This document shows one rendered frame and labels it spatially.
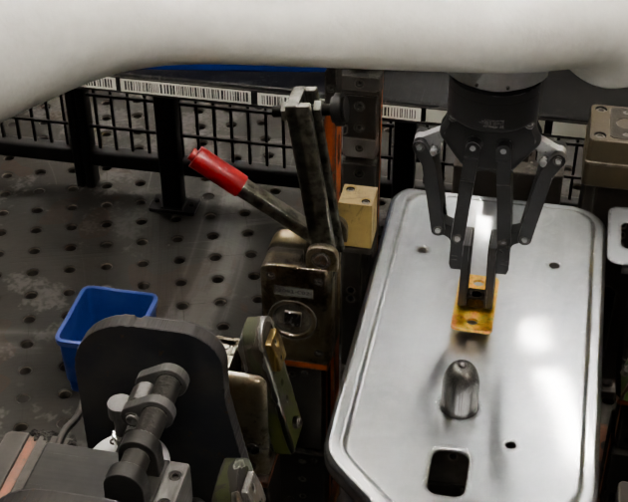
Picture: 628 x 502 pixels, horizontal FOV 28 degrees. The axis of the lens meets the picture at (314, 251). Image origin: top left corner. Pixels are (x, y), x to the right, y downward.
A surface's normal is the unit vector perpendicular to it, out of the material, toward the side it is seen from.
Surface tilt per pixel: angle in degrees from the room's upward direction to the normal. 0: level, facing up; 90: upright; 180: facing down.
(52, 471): 0
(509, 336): 0
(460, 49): 90
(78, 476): 0
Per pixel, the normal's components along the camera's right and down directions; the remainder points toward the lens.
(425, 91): 0.00, -0.80
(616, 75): -0.30, 0.90
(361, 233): -0.20, 0.59
